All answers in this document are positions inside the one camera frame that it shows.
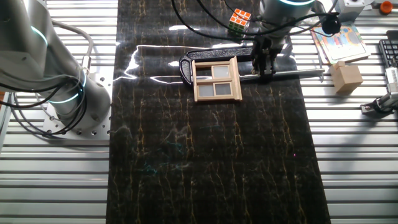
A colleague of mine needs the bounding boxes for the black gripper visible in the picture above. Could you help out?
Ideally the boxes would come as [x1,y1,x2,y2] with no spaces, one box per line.
[250,35,278,77]

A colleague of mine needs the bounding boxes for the black metal C-clamp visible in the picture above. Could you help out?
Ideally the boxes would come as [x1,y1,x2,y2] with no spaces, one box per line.
[179,46,326,87]

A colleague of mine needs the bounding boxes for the Rubik's cube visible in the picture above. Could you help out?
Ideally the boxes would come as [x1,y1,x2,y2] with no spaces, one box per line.
[228,8,252,33]

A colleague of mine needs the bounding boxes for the colourful picture cards stack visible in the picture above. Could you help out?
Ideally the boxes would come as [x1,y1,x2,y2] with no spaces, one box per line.
[310,21,371,65]

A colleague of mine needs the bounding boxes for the plain wooden block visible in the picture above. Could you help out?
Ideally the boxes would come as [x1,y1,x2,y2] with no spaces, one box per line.
[329,60,364,95]

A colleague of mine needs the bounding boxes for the black marble pattern mat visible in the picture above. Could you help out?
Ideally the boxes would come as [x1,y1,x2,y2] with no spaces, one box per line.
[105,0,332,224]

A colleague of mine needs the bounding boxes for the grey metal box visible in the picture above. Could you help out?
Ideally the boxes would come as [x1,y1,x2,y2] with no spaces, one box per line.
[337,0,374,22]

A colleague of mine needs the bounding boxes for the black keyboard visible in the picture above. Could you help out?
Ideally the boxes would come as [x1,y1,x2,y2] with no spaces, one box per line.
[378,30,398,68]

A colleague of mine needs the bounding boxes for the silver metal actuator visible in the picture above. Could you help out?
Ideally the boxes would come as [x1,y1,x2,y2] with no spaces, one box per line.
[360,67,398,114]

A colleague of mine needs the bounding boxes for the orange round cap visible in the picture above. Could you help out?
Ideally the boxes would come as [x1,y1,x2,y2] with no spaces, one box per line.
[379,1,394,15]

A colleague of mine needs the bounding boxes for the miniature wooden window frame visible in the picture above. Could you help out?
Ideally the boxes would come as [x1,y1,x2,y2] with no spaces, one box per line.
[191,55,243,103]

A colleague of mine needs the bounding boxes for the black round cable plug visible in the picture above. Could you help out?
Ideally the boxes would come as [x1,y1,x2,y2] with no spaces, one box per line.
[322,14,342,35]

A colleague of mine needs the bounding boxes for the grey hose with connector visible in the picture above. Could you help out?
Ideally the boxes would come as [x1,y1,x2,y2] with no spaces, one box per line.
[49,19,94,75]

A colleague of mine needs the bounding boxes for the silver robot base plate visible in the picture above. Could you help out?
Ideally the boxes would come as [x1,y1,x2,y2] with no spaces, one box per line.
[42,65,113,140]

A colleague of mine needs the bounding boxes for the black base cable bundle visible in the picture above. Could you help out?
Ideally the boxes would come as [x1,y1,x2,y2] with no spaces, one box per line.
[0,70,90,137]

